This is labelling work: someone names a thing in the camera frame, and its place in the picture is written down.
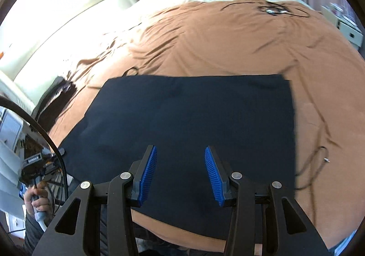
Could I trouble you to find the thin black cord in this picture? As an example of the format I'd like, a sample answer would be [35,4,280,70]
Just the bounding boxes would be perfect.
[295,146,331,191]

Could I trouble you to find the white nightstand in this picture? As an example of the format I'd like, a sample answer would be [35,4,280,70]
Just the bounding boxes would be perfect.
[321,3,364,51]

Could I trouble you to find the cream padded headboard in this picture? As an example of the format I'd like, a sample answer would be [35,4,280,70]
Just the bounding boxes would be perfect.
[0,0,137,97]

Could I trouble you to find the person's left forearm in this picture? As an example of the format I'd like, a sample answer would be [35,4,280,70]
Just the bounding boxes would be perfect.
[24,213,47,248]

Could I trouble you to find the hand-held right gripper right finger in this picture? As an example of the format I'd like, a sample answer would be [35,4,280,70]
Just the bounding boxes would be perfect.
[205,146,330,256]

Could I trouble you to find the brown blanket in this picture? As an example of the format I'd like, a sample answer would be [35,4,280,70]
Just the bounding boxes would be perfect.
[47,0,365,252]

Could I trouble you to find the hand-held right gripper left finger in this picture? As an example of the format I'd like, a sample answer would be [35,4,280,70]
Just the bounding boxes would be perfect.
[31,145,158,256]

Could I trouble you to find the tangled black cord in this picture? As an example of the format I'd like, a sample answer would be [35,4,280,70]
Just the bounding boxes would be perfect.
[221,0,311,18]

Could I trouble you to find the person's left hand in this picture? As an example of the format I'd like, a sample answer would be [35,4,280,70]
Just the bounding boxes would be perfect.
[24,180,53,217]

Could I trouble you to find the pile of dark clothes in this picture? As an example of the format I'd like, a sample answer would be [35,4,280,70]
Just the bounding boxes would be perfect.
[31,76,77,128]

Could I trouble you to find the black pants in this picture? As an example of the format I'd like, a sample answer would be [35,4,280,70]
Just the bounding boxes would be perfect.
[58,74,295,238]

